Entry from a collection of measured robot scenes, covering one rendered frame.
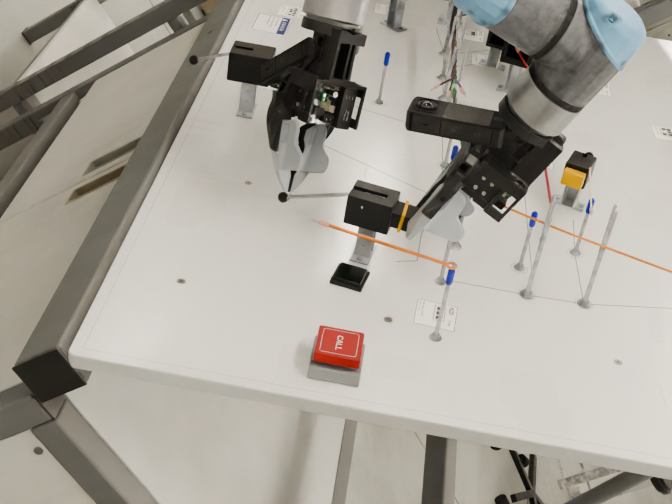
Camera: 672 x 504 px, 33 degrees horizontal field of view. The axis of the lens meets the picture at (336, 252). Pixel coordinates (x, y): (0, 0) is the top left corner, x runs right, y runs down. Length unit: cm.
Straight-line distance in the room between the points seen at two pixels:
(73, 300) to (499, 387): 48
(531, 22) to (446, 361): 38
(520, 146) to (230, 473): 60
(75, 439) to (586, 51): 69
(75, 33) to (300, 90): 155
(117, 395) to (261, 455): 32
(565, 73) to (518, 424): 37
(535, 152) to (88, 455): 60
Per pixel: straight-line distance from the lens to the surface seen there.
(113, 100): 213
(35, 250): 167
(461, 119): 127
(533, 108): 123
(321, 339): 121
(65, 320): 126
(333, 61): 130
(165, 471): 142
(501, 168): 128
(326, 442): 183
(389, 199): 135
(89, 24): 291
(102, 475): 133
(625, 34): 119
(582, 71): 120
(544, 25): 118
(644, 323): 142
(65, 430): 129
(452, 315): 134
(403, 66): 190
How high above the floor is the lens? 158
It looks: 21 degrees down
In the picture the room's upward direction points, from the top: 67 degrees clockwise
